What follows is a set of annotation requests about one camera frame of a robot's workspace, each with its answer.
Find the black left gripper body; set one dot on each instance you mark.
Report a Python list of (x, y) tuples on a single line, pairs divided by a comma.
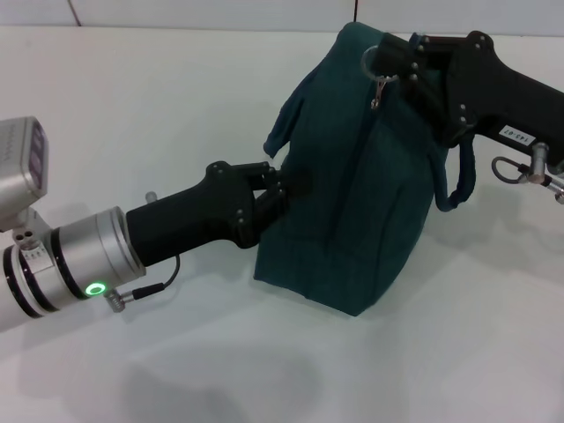
[(198, 220)]

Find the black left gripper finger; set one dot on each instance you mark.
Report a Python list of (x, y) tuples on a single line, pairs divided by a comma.
[(273, 209), (282, 178)]

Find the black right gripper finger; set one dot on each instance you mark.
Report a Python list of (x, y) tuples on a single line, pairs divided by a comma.
[(436, 97), (414, 53)]

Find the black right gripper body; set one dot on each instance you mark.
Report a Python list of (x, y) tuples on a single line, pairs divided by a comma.
[(498, 97)]

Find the dark teal insulated lunch bag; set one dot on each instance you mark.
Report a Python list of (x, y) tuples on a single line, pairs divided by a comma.
[(365, 198)]

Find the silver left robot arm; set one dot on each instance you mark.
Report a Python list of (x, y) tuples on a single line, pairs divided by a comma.
[(66, 273)]

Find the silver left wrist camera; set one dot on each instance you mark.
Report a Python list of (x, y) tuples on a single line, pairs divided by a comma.
[(22, 167)]

